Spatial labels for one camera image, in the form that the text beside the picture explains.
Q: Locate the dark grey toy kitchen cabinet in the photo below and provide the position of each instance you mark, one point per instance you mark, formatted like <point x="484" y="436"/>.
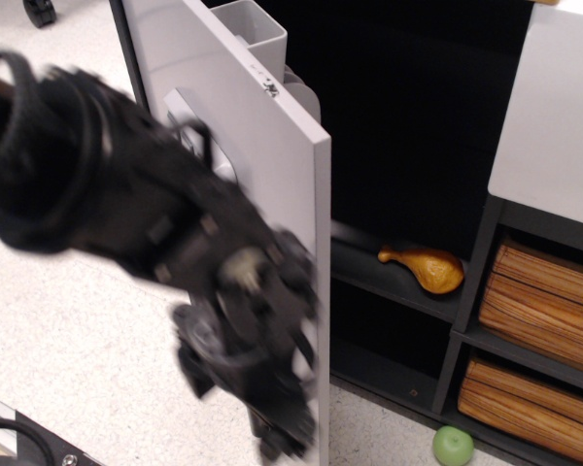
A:
<point x="413" y="95"/>

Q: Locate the grey toy fridge door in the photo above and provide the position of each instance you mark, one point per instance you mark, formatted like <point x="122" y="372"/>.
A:
<point x="225" y="65"/>

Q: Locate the green toy apple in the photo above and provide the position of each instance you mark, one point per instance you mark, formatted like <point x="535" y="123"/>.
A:
<point x="452" y="446"/>

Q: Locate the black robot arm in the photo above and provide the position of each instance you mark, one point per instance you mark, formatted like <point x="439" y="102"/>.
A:
<point x="82" y="167"/>

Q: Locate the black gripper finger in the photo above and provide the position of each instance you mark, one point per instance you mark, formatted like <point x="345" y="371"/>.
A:
<point x="275" y="442"/>
<point x="198" y="380"/>

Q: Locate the toy chicken drumstick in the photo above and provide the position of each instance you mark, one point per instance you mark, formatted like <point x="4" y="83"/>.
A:
<point x="436" y="271"/>

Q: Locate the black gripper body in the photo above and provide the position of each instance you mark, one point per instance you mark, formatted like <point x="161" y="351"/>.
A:
<point x="255" y="376"/>

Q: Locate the lower wooden striped bin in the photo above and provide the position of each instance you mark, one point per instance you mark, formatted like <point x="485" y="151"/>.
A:
<point x="524" y="407"/>

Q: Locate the wooden striped bin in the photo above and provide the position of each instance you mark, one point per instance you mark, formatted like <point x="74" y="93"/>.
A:
<point x="524" y="407"/>
<point x="535" y="300"/>

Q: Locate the grey water dispenser panel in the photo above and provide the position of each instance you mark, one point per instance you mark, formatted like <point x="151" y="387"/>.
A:
<point x="188" y="128"/>

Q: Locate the black caster wheel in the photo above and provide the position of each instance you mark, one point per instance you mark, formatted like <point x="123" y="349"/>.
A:
<point x="40" y="12"/>

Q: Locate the black bar door handle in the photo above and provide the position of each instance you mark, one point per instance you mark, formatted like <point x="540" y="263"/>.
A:
<point x="259" y="426"/>

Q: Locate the upper wooden striped bin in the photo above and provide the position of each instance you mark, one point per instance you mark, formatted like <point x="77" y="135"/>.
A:
<point x="535" y="300"/>

